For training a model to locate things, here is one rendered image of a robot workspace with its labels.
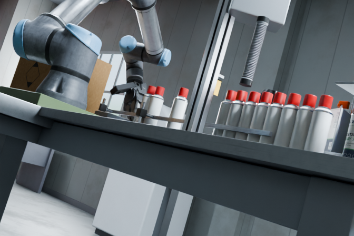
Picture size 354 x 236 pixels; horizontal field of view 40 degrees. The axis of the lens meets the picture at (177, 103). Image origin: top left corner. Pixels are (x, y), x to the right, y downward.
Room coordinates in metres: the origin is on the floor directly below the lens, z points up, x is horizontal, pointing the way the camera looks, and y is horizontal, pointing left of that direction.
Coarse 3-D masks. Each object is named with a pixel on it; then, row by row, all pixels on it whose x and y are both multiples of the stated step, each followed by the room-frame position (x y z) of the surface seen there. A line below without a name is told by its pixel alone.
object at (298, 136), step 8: (304, 96) 1.30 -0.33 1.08; (312, 96) 1.28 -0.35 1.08; (304, 104) 1.29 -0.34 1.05; (312, 104) 1.28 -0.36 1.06; (304, 112) 1.28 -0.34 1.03; (312, 112) 1.28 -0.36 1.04; (296, 120) 1.29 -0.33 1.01; (304, 120) 1.27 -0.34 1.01; (296, 128) 1.29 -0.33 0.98; (304, 128) 1.27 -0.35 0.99; (296, 136) 1.28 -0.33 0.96; (304, 136) 1.27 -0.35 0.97; (296, 144) 1.28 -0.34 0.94; (304, 144) 1.28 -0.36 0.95
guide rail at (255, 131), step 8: (112, 112) 2.03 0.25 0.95; (120, 112) 1.98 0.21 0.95; (128, 112) 1.93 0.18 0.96; (160, 120) 1.76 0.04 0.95; (168, 120) 1.71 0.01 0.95; (176, 120) 1.67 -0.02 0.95; (216, 128) 1.51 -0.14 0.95; (224, 128) 1.48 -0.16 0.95; (232, 128) 1.45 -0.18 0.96; (240, 128) 1.42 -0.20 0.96; (248, 128) 1.40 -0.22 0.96
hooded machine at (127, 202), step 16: (160, 112) 4.74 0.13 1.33; (112, 176) 4.96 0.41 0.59; (128, 176) 4.80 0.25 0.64; (112, 192) 4.91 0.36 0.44; (128, 192) 4.75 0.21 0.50; (144, 192) 4.60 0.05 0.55; (160, 192) 4.62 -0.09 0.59; (112, 208) 4.86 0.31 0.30; (128, 208) 4.71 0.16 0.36; (144, 208) 4.56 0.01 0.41; (176, 208) 4.83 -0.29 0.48; (96, 224) 4.97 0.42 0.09; (112, 224) 4.81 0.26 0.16; (128, 224) 4.66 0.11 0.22; (144, 224) 4.56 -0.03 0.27; (176, 224) 4.88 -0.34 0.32
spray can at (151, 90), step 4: (148, 88) 1.90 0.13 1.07; (152, 88) 1.90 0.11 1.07; (148, 92) 1.90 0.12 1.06; (152, 92) 1.90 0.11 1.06; (144, 96) 1.89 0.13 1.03; (148, 96) 1.89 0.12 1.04; (144, 100) 1.89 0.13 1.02; (148, 100) 1.89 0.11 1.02; (148, 104) 1.89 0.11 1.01; (136, 120) 1.90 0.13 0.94
